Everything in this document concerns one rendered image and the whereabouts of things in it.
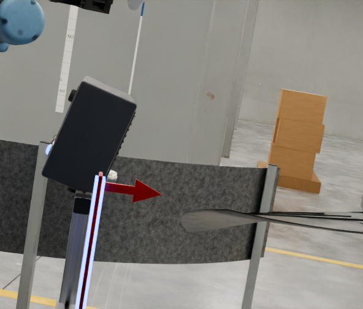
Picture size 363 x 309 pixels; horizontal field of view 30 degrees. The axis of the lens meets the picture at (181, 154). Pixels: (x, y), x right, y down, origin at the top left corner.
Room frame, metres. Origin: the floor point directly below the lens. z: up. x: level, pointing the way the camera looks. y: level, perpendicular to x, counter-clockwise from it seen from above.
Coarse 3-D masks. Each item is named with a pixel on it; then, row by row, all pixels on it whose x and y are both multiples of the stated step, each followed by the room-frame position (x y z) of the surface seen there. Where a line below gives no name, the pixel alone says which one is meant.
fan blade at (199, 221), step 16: (208, 208) 0.60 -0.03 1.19; (192, 224) 0.75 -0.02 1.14; (208, 224) 0.76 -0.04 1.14; (224, 224) 0.77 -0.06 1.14; (240, 224) 0.80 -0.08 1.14; (288, 224) 0.62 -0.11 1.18; (304, 224) 0.62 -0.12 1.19; (320, 224) 0.64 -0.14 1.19; (336, 224) 0.65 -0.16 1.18; (352, 224) 0.66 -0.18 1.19
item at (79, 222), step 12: (72, 216) 1.18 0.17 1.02; (84, 216) 1.18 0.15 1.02; (72, 228) 1.18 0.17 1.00; (84, 228) 1.18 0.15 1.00; (72, 240) 1.18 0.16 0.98; (84, 240) 1.18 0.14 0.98; (72, 252) 1.18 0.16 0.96; (72, 264) 1.19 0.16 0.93; (72, 276) 1.19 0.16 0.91; (72, 288) 1.18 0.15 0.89; (60, 300) 1.18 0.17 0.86; (72, 300) 1.18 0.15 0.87
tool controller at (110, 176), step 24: (72, 96) 1.44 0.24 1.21; (96, 96) 1.23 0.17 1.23; (120, 96) 1.25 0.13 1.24; (72, 120) 1.23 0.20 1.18; (96, 120) 1.23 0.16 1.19; (120, 120) 1.24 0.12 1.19; (72, 144) 1.23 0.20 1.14; (96, 144) 1.24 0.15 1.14; (120, 144) 1.26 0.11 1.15; (48, 168) 1.23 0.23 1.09; (72, 168) 1.23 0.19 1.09; (96, 168) 1.24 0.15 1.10; (72, 192) 1.29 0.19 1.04
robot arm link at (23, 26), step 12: (0, 0) 1.05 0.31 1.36; (12, 0) 1.05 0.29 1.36; (24, 0) 1.05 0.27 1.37; (0, 12) 1.04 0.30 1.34; (12, 12) 1.05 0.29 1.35; (24, 12) 1.06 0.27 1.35; (36, 12) 1.07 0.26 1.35; (0, 24) 1.04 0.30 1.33; (12, 24) 1.05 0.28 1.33; (24, 24) 1.06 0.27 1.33; (36, 24) 1.07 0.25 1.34; (0, 36) 1.07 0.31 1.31; (12, 36) 1.05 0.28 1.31; (24, 36) 1.06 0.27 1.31; (36, 36) 1.07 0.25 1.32
